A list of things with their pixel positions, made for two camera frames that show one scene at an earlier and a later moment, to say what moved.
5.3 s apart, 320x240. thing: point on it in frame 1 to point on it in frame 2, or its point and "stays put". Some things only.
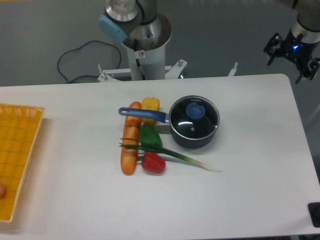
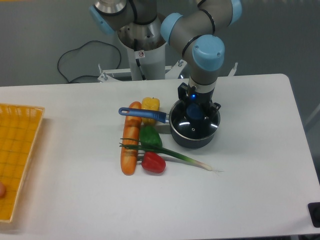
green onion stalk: [140, 146] stays put
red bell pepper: [153, 162] stays put
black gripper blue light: [295, 50] to [200, 98]
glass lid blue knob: [194, 117] stays put
